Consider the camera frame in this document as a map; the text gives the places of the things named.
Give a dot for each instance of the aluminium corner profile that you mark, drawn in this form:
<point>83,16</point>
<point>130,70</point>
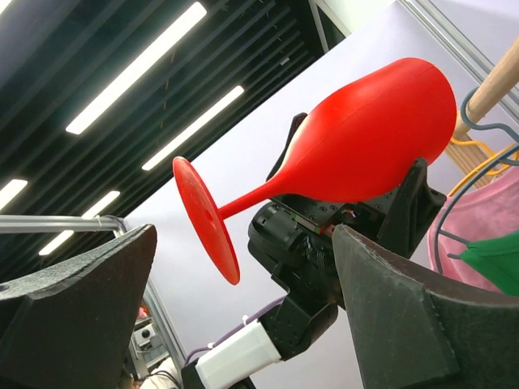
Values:
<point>35,224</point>

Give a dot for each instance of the red wine glass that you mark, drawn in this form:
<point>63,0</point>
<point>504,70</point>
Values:
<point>356,144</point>

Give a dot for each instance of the pink shirt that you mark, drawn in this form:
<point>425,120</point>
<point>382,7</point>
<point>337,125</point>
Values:
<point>486,213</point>

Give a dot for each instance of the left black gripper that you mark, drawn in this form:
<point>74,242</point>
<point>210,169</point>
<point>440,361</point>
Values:
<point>291,237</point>

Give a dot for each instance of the green shirt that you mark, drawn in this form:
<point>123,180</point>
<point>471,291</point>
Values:
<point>496,259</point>

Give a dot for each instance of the yellow clothes hanger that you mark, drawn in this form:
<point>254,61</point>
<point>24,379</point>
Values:
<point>478,162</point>

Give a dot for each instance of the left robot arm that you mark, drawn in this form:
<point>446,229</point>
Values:
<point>280,331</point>

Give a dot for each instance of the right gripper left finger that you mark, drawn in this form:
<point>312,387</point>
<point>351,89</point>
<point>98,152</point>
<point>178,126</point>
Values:
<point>70,325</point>

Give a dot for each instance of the wooden hanger rod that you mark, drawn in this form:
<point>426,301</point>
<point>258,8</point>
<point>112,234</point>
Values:
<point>502,78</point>

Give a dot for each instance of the grey clothes hanger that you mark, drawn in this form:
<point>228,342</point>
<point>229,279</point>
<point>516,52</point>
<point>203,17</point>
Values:
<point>483,162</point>

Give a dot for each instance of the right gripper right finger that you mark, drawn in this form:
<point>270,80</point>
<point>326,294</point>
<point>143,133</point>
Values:
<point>414,328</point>

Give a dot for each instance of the ceiling light strip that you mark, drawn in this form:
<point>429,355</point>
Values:
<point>11,190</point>
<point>196,125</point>
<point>66,226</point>
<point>137,68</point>

